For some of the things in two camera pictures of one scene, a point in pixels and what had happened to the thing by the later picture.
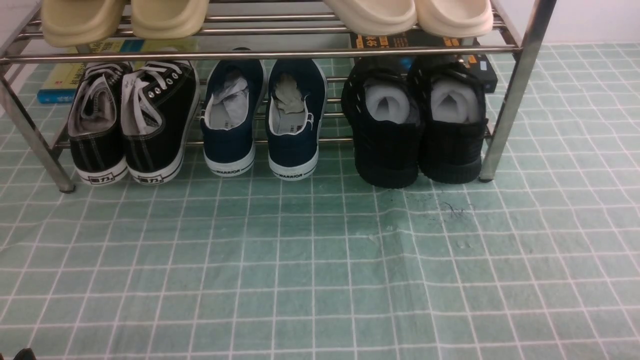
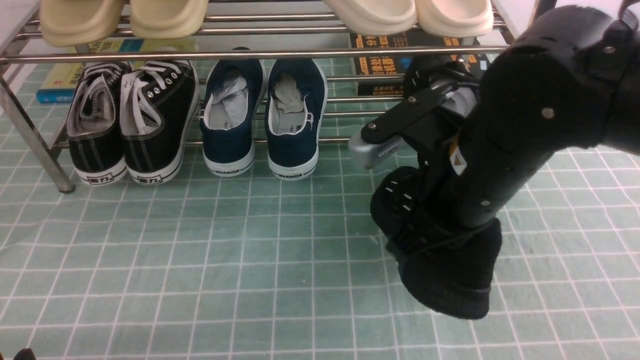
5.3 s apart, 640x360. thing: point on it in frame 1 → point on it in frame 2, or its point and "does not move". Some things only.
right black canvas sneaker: x=159 y=100 does not move
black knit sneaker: x=381 y=97 → x=448 y=266
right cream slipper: x=455 y=18 does not move
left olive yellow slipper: x=70 y=23 does not move
